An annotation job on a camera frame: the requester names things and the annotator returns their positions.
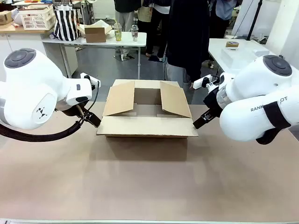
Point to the clear plastic water bottle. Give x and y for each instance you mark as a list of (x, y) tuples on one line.
[(134, 32)]

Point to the brown cardboard packing box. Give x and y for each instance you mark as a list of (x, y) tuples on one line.
[(144, 127)]

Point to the white cabinet with wooden top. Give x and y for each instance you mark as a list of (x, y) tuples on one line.
[(23, 39)]

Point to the white plastic crate basket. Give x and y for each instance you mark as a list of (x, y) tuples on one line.
[(38, 18)]

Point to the black tripod pole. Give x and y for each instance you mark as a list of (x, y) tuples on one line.
[(254, 18)]

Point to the bystander in blue shirt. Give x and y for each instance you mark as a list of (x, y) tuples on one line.
[(223, 11)]

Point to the small brown cardboard box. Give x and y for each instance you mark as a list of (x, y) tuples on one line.
[(95, 35)]

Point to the cardboard box with label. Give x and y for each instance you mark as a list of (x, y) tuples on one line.
[(5, 18)]

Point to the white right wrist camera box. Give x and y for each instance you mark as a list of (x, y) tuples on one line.
[(199, 82)]

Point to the white table with grey legs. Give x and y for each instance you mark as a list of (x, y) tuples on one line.
[(126, 43)]

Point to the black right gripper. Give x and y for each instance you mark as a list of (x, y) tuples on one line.
[(213, 102)]

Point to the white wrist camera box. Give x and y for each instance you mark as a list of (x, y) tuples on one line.
[(92, 79), (199, 82)]

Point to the bystander in black trousers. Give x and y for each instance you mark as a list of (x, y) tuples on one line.
[(154, 28)]

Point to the brown packing tape roll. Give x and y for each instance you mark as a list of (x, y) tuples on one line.
[(232, 44)]

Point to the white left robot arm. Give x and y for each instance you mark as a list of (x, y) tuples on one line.
[(30, 88)]

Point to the person in dark hoodie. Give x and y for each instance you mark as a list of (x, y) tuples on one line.
[(187, 35)]

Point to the white flat open carton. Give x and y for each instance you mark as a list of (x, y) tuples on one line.
[(102, 24)]

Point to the plastic cup with yellow drink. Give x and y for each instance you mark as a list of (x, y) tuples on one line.
[(117, 32)]

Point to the black white striped bag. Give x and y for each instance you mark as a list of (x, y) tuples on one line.
[(66, 23)]

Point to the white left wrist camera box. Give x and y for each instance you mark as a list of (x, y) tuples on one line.
[(92, 79)]

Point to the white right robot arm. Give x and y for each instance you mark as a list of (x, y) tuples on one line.
[(252, 79)]

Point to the large white rounded table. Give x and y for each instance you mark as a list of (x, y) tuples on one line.
[(217, 50)]

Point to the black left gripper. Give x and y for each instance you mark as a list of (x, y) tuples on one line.
[(70, 109)]

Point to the bystander in grey trousers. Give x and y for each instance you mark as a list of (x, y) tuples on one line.
[(125, 16)]

